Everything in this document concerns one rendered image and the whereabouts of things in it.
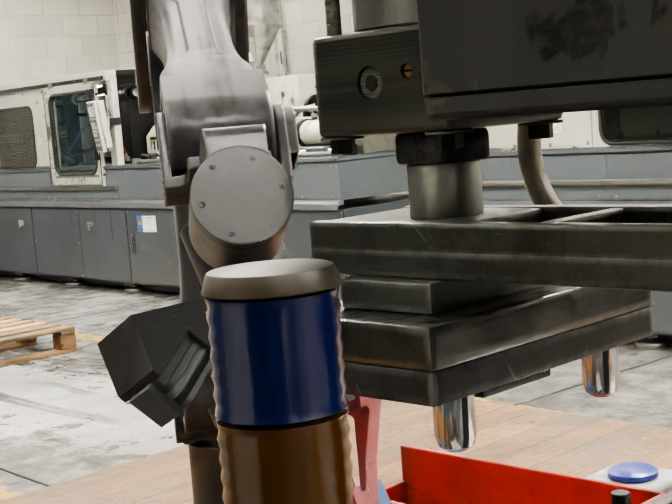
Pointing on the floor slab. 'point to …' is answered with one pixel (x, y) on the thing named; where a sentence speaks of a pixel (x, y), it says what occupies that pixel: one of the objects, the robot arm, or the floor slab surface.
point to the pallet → (20, 331)
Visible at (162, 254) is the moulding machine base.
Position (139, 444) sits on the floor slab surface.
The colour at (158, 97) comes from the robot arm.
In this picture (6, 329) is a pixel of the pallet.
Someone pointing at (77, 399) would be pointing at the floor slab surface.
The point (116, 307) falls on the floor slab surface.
